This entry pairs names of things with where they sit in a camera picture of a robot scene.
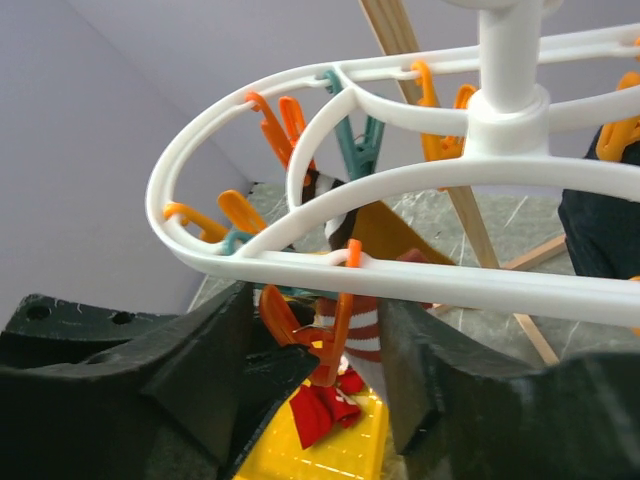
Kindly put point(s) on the small orange clothes peg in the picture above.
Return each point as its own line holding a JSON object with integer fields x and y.
{"x": 282, "y": 138}

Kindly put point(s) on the yellow-orange clothes peg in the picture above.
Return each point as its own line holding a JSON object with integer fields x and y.
{"x": 242, "y": 215}

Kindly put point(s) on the wooden rack frame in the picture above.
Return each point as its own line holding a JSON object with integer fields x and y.
{"x": 392, "y": 28}

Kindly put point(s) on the red white patterned sock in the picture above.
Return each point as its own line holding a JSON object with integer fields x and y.
{"x": 317, "y": 410}

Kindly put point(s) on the teal clothes peg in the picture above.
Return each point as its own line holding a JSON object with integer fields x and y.
{"x": 360, "y": 153}

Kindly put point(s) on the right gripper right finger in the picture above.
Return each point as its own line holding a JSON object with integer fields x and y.
{"x": 437, "y": 376}

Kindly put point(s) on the yellow plastic tray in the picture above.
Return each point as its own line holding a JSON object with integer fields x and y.
{"x": 355, "y": 452}

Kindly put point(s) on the white round clip hanger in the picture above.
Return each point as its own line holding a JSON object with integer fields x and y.
{"x": 506, "y": 129}

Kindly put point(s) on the grey sock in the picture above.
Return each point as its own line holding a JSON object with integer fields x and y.
{"x": 363, "y": 347}

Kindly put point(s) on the navy blue hanging sock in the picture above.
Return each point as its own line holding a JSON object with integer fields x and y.
{"x": 601, "y": 234}

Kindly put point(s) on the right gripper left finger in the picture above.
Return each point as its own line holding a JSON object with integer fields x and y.
{"x": 222, "y": 388}

